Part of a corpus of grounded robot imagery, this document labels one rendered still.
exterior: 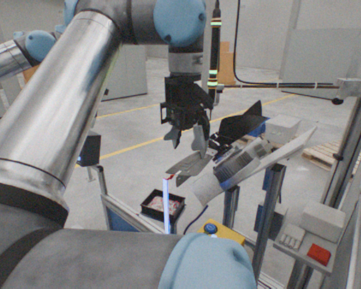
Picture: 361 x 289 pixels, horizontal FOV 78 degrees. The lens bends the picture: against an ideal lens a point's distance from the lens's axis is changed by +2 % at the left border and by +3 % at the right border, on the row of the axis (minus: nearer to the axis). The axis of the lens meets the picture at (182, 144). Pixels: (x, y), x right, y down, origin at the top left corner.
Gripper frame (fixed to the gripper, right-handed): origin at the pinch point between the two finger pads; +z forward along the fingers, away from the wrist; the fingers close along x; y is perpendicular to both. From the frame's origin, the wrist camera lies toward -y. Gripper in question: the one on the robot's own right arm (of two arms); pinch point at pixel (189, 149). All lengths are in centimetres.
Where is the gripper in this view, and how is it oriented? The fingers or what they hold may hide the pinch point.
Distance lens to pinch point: 59.6
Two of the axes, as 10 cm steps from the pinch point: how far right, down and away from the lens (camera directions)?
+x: 7.8, 2.7, -5.7
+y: -6.3, 3.4, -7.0
